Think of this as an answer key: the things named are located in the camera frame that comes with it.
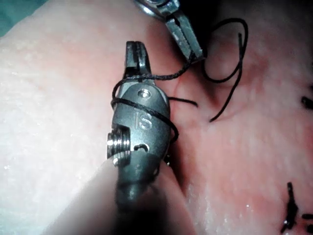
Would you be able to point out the right arm needle driver jaw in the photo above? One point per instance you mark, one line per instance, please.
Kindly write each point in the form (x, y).
(131, 55)
(143, 57)

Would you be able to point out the left arm needle driver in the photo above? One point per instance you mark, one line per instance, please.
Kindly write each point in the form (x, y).
(160, 8)

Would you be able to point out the left arm needle driver jaw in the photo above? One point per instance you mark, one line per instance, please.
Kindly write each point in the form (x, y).
(193, 41)
(182, 41)

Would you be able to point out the right arm needle driver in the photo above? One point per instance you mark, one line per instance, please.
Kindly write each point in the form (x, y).
(146, 137)

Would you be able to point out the black thread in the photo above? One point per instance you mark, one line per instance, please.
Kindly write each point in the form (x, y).
(168, 77)

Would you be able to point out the dark right arm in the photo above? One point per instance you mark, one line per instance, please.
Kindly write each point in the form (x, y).
(83, 210)

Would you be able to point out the tissue pad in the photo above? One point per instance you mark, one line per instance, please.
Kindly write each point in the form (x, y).
(61, 102)

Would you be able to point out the blue-green cloth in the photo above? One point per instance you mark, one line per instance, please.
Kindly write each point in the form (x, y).
(14, 14)

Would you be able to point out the black stitching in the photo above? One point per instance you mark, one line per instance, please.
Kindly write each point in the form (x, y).
(291, 208)

